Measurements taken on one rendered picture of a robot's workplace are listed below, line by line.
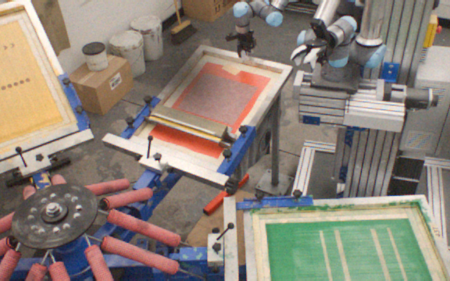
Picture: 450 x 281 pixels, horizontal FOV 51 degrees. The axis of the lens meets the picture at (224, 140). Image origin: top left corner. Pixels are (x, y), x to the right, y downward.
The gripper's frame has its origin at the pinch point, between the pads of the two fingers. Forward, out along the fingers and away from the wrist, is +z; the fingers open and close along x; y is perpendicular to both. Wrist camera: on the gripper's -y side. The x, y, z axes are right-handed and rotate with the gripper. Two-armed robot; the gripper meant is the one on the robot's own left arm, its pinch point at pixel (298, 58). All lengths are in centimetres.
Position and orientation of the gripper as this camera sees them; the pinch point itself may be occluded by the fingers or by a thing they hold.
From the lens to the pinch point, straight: 171.5
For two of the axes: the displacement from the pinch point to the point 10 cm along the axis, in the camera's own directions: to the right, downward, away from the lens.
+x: -7.5, -2.8, 6.0
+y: 1.6, 8.0, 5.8
